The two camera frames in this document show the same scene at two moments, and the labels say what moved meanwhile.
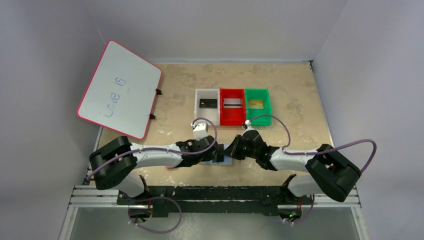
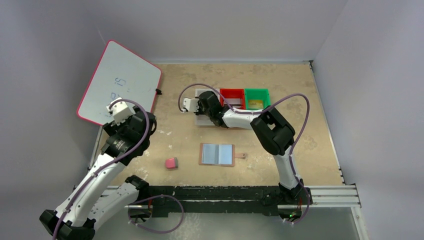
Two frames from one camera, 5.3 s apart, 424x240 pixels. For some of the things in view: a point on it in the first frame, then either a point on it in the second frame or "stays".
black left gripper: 208,157 to 113,128
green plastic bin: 257,103 stays
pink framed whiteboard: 122,92 stays
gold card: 255,104 stays
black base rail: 174,201 stays
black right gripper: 237,149 to 199,108
